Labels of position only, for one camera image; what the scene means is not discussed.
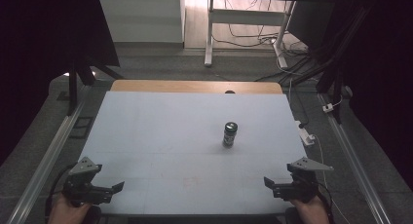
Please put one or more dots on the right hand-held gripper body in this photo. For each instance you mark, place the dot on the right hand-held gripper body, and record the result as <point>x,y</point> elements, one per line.
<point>297,186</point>

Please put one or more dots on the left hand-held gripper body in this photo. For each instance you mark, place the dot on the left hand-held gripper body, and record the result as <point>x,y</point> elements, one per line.
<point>85,185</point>

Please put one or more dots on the dark jar with black lid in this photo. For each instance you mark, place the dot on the dark jar with black lid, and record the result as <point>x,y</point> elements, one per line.
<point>230,134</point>

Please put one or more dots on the person's right hand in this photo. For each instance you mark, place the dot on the person's right hand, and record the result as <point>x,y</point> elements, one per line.
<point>311,212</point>

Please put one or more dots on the person's left hand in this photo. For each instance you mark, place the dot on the person's left hand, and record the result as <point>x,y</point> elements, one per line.
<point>66,212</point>

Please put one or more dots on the white power strip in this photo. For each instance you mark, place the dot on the white power strip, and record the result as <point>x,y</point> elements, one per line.
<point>304,134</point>

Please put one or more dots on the light blue table mat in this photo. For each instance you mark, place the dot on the light blue table mat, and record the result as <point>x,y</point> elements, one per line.
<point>181,146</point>

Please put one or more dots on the small white plug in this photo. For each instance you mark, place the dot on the small white plug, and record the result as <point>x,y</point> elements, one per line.
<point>328,107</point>

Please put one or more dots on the black metal stand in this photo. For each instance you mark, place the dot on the black metal stand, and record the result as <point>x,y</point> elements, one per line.
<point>73,87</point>
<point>334,71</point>

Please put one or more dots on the wooden table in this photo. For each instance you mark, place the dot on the wooden table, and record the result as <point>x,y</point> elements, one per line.
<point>195,87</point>

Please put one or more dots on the black curtain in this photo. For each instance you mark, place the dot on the black curtain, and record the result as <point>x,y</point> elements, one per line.
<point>376,71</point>
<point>42,55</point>

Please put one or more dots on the aluminium rail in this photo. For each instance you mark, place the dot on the aluminium rail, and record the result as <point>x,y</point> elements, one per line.
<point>354,162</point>
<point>48,159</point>

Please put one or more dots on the white desk frame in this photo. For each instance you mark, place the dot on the white desk frame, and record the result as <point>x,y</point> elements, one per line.
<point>246,18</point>

